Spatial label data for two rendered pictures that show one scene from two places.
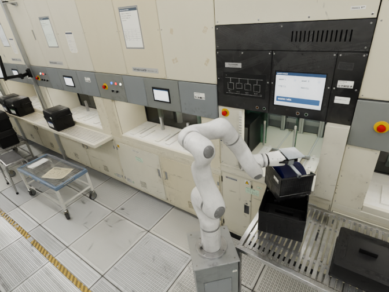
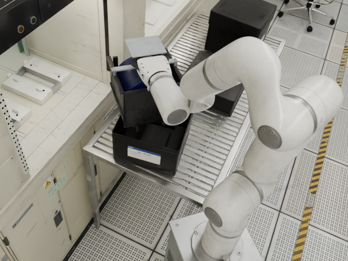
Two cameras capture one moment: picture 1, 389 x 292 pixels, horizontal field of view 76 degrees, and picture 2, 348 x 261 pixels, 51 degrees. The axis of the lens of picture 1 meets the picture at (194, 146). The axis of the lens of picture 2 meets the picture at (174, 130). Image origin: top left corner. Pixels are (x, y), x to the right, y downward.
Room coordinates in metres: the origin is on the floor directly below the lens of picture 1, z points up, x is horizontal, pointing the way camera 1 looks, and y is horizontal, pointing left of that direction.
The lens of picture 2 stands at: (1.45, 0.42, 2.02)
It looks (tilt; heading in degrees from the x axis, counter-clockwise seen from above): 49 degrees down; 250
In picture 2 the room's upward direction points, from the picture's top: 9 degrees clockwise
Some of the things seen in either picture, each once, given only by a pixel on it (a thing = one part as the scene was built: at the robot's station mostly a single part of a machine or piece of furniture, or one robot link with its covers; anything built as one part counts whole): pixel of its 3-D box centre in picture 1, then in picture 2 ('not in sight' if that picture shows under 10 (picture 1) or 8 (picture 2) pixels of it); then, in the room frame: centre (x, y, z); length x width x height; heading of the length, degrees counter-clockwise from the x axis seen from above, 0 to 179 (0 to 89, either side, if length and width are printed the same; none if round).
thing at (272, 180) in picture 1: (287, 174); (144, 81); (1.24, -0.56, 1.11); 0.24 x 0.20 x 0.32; 7
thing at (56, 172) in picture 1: (57, 172); not in sight; (2.54, 1.68, 0.47); 0.31 x 0.23 x 0.02; 73
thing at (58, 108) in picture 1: (58, 117); not in sight; (3.17, 1.78, 0.93); 0.30 x 0.28 x 0.26; 49
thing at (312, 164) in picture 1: (303, 162); (37, 78); (1.65, -0.87, 0.89); 0.22 x 0.21 x 0.04; 142
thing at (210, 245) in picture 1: (210, 235); (221, 233); (1.04, -0.04, 0.85); 0.19 x 0.19 x 0.18
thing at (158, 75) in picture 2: (263, 160); (160, 84); (1.22, -0.40, 1.25); 0.09 x 0.03 x 0.08; 7
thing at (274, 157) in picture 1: (273, 158); (155, 71); (1.22, -0.46, 1.25); 0.11 x 0.10 x 0.07; 97
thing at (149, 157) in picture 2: (283, 211); (154, 130); (1.19, -0.54, 0.85); 0.28 x 0.28 x 0.17; 62
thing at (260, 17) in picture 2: not in sight; (239, 27); (0.58, -1.19, 0.89); 0.29 x 0.29 x 0.25; 48
